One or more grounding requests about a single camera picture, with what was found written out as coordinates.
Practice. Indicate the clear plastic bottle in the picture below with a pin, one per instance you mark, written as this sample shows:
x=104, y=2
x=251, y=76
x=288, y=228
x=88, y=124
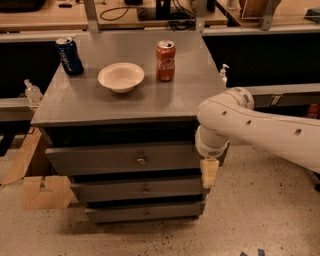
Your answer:
x=33, y=93

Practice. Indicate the blue soda can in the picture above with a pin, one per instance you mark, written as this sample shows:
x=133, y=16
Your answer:
x=67, y=50

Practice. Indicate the red cola can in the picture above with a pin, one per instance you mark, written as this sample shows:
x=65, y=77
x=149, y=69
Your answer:
x=165, y=53

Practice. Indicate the brown cardboard box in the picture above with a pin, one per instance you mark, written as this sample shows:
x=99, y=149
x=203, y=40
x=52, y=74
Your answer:
x=40, y=189

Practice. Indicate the grey bottom drawer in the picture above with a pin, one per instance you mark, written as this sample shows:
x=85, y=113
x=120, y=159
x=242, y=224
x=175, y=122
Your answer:
x=146, y=212

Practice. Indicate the grey drawer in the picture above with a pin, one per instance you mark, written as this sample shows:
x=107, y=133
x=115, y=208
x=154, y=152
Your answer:
x=138, y=188
x=146, y=212
x=121, y=158

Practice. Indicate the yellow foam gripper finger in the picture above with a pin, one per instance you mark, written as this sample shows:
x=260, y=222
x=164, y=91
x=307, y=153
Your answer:
x=209, y=168

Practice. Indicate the grey top drawer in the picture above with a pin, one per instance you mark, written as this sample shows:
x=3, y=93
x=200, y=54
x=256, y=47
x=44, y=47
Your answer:
x=121, y=158

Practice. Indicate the grey drawer cabinet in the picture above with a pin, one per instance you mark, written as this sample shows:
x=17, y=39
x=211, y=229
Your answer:
x=80, y=112

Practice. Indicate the orange object under bench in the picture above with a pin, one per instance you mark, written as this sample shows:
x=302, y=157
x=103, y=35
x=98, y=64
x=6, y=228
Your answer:
x=313, y=111

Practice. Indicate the wooden background desk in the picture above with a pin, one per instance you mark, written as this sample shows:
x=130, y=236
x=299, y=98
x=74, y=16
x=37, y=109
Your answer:
x=91, y=15

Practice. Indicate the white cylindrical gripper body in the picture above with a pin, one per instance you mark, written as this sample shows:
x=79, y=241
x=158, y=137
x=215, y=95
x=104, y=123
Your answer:
x=209, y=149

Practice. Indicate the white bowl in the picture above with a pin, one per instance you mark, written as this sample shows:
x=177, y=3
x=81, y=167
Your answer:
x=121, y=77

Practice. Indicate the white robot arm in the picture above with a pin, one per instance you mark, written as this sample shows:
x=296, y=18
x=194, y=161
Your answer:
x=231, y=114

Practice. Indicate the white pump dispenser bottle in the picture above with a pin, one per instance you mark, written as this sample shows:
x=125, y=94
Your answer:
x=223, y=72

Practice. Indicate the grey middle drawer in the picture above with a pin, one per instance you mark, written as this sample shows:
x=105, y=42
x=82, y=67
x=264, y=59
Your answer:
x=138, y=188

